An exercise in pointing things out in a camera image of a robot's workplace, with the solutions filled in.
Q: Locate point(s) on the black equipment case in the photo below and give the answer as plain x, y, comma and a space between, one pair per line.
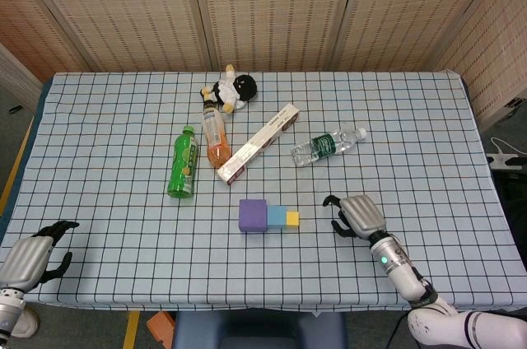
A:
514, 188

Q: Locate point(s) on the white power strip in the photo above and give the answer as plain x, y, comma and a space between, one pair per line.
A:
500, 161

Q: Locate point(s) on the long white baking paper box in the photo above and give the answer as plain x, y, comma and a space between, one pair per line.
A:
255, 147

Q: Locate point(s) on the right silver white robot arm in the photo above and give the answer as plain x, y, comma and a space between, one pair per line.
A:
399, 271

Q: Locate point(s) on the small yellow foam cube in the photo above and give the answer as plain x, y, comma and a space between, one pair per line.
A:
292, 219

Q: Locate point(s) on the orange block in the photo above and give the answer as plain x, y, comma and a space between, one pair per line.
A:
160, 326

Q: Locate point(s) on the black and white plush toy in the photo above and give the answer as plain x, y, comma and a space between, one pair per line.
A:
243, 87

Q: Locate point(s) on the green drink bottle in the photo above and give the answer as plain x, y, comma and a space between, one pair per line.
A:
183, 168

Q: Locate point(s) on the small black object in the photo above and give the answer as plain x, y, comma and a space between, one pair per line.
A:
16, 109

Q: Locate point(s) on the light blue checked tablecloth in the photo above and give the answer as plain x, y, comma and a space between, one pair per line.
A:
103, 184

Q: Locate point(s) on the large purple foam cube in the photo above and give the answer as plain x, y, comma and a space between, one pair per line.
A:
252, 217

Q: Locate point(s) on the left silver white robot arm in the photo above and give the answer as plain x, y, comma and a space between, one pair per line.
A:
12, 312

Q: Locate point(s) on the white woven panel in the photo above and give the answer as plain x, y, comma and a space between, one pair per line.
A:
12, 81

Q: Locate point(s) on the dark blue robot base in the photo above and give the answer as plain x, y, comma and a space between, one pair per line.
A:
255, 332

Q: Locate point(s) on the woven bamboo screen panel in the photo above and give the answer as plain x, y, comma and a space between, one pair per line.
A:
280, 7
498, 48
411, 7
37, 28
136, 7

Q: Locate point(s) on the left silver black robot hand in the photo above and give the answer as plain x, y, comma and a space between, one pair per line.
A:
26, 258

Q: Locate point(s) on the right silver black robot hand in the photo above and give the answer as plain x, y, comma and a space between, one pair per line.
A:
364, 217

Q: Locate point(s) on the clear water bottle green label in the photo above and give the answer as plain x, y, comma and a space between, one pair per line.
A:
325, 146

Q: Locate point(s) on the medium blue foam cube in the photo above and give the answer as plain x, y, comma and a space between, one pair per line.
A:
276, 217

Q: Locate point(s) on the orange drink bottle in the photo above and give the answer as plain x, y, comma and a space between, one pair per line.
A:
216, 139

